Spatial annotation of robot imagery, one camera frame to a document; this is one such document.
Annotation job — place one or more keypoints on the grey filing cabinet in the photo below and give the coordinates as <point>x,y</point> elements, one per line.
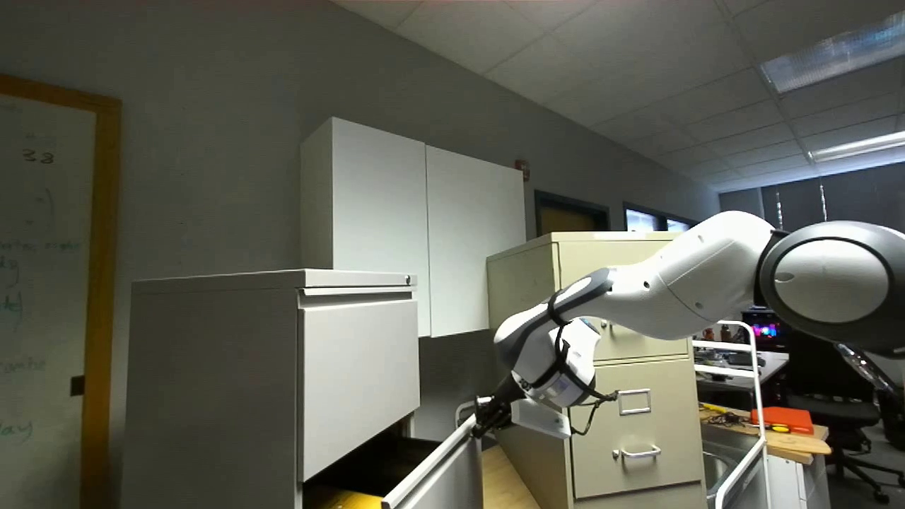
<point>213,390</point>

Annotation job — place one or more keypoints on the grey upper cabinet drawer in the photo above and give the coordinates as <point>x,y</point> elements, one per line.
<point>360,376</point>

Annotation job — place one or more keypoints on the black office chair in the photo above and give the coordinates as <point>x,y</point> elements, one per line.
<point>849,413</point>

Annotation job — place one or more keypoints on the orange box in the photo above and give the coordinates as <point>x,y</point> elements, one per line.
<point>781,419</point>

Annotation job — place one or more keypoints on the white metal rail frame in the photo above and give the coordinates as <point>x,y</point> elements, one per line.
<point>746,463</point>

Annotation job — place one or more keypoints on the beige metal filing cabinet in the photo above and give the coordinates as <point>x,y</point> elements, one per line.
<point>651,424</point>

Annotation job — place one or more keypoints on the glowing computer monitor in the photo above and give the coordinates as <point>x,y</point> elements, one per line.
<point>765,330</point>

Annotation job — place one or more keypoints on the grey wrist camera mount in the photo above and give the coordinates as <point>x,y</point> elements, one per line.
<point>545,416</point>

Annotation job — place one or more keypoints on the white wall cabinet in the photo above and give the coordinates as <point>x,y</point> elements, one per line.
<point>415,226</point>

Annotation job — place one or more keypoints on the yellow hand tool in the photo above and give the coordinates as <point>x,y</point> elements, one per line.
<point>724,410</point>

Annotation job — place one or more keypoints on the wooden work table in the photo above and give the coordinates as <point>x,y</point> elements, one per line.
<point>768,443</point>

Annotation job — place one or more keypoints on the yellow item inside drawer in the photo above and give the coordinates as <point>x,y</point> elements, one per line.
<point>351,501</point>

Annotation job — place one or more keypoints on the wood framed whiteboard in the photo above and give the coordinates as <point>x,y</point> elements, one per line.
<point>47,284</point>

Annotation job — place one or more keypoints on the grey bottom cabinet drawer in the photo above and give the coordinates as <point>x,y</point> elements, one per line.
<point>443,471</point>

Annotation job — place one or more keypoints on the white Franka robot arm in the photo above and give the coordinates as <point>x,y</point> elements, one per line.
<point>716,277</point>

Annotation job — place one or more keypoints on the small black whiteboard clip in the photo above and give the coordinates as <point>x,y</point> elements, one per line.
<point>78,385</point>

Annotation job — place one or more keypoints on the long fluorescent ceiling light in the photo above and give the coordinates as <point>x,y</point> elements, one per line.
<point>860,146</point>

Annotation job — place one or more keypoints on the dark door frame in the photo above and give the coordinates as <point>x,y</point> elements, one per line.
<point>569,216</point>

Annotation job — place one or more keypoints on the dark window row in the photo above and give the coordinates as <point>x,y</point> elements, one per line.
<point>651,222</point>

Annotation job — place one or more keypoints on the ceiling light panel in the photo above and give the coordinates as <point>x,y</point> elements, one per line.
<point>835,55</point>

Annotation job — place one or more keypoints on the grey cabinet drawer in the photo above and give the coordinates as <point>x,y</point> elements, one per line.
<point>443,471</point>
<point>360,376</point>

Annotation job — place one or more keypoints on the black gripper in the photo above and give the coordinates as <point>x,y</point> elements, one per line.
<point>505,406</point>

